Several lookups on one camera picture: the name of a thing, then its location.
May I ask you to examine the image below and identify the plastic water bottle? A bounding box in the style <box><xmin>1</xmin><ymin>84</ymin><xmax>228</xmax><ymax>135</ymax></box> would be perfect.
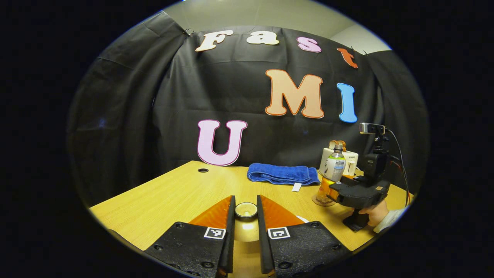
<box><xmin>316</xmin><ymin>143</ymin><xmax>347</xmax><ymax>205</ymax></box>

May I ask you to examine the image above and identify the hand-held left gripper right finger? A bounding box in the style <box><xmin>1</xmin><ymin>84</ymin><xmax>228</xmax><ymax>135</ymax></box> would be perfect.
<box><xmin>256</xmin><ymin>195</ymin><xmax>352</xmax><ymax>278</ymax></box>

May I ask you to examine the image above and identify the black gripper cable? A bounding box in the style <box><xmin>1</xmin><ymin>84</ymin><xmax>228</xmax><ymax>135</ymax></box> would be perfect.
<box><xmin>386</xmin><ymin>128</ymin><xmax>410</xmax><ymax>207</ymax></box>

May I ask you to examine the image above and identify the white toaster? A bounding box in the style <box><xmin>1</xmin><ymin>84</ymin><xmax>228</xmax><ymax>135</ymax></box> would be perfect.
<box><xmin>319</xmin><ymin>147</ymin><xmax>359</xmax><ymax>176</ymax></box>

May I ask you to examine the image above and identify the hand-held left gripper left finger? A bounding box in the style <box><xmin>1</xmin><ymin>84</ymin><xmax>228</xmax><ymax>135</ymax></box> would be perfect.
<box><xmin>144</xmin><ymin>195</ymin><xmax>236</xmax><ymax>278</ymax></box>

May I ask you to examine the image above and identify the folded blue towel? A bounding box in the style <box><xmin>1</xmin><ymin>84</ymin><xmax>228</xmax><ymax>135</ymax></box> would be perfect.
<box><xmin>247</xmin><ymin>162</ymin><xmax>321</xmax><ymax>193</ymax></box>

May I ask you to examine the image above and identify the round brown coaster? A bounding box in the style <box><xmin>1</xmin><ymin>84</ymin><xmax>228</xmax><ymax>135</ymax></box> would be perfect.
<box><xmin>311</xmin><ymin>194</ymin><xmax>337</xmax><ymax>207</ymax></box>

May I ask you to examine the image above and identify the black backdrop cloth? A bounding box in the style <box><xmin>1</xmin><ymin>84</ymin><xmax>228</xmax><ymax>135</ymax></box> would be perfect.
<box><xmin>66</xmin><ymin>11</ymin><xmax>431</xmax><ymax>206</ymax></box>

